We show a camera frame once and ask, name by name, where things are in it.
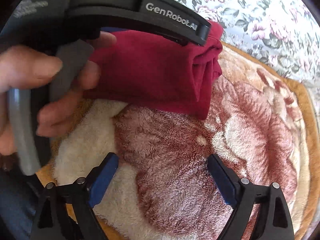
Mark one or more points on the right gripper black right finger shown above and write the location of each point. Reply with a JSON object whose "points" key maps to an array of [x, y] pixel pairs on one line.
{"points": [[273, 220]]}

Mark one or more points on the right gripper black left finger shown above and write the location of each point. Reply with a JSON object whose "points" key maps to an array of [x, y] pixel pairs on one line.
{"points": [[66, 212]]}

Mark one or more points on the dark red knit garment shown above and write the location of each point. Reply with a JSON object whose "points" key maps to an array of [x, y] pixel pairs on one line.
{"points": [[151, 71]]}

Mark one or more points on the person's left hand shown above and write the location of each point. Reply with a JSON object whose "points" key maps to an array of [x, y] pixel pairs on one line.
{"points": [[24, 68]]}

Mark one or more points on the cream and orange plush blanket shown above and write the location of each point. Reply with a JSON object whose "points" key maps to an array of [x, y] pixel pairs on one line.
{"points": [[261, 125]]}

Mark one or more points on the grey floral bedspread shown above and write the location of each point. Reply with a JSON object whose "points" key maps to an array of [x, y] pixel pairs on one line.
{"points": [[282, 34]]}

